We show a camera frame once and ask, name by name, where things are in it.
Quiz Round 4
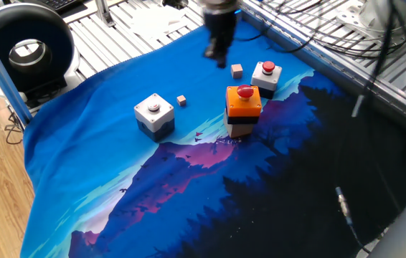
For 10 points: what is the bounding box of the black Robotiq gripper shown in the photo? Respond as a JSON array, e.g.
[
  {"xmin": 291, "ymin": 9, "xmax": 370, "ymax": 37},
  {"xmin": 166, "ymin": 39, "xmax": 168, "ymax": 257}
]
[{"xmin": 202, "ymin": 9, "xmax": 239, "ymax": 70}]

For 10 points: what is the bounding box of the grey box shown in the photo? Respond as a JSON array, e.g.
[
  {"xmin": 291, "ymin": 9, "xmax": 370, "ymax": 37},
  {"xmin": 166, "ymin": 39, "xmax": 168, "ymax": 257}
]
[
  {"xmin": 250, "ymin": 60, "xmax": 283, "ymax": 100},
  {"xmin": 133, "ymin": 92, "xmax": 176, "ymax": 143}
]

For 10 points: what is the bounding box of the orange box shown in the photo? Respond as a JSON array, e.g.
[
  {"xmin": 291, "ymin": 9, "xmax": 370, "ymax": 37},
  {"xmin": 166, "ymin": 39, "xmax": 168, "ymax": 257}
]
[{"xmin": 223, "ymin": 84, "xmax": 263, "ymax": 139}]

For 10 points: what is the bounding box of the large wooden cube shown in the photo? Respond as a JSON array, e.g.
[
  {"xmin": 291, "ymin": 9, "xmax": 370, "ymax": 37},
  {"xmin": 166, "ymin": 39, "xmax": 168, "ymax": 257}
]
[{"xmin": 230, "ymin": 63, "xmax": 244, "ymax": 80}]

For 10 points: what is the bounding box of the small black object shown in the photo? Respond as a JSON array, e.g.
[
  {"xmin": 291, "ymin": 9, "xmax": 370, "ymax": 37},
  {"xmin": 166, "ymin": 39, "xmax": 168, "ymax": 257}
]
[{"xmin": 161, "ymin": 0, "xmax": 189, "ymax": 11}]

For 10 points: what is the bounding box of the white paper sheet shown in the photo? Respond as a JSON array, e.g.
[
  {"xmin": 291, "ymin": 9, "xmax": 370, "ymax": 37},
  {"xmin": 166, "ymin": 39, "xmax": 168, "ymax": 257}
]
[{"xmin": 130, "ymin": 5, "xmax": 189, "ymax": 41}]

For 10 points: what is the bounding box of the metal mounting plate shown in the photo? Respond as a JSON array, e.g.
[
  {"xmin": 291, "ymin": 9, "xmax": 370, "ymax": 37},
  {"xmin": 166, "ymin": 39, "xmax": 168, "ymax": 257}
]
[{"xmin": 335, "ymin": 0, "xmax": 406, "ymax": 39}]

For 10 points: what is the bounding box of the blue mountain landscape cloth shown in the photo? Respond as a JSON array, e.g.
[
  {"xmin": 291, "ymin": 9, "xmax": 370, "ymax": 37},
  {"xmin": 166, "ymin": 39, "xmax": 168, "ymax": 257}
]
[{"xmin": 19, "ymin": 10, "xmax": 406, "ymax": 258}]

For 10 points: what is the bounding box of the black keyboard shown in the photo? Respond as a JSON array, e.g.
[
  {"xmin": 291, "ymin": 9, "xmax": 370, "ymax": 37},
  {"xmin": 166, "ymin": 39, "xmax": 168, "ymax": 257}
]
[{"xmin": 39, "ymin": 0, "xmax": 82, "ymax": 11}]

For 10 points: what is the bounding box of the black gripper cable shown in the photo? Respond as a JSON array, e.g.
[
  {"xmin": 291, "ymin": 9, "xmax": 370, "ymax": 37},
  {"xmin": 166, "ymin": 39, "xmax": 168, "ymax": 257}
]
[{"xmin": 235, "ymin": 0, "xmax": 333, "ymax": 54}]

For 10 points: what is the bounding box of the aluminium table edge rail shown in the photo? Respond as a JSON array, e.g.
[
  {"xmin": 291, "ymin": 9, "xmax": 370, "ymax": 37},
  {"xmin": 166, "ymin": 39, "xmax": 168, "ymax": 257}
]
[{"xmin": 240, "ymin": 0, "xmax": 406, "ymax": 125}]

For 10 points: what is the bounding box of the short aluminium bracket post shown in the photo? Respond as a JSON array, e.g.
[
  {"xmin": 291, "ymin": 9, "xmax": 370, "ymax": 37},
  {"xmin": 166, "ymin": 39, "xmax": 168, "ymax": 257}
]
[{"xmin": 94, "ymin": 0, "xmax": 117, "ymax": 28}]

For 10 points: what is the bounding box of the white cylindrical pedestal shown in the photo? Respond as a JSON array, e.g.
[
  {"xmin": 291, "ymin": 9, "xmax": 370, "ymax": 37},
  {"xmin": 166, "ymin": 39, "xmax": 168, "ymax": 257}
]
[{"xmin": 359, "ymin": 0, "xmax": 406, "ymax": 35}]

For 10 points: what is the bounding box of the aluminium frame post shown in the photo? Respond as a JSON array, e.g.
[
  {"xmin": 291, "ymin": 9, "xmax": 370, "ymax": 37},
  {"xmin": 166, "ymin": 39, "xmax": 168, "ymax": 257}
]
[{"xmin": 0, "ymin": 16, "xmax": 34, "ymax": 126}]

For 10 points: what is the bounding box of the black floor cable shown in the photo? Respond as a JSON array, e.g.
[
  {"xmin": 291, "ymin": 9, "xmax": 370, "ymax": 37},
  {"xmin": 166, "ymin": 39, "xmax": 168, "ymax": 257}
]
[{"xmin": 4, "ymin": 102, "xmax": 25, "ymax": 146}]

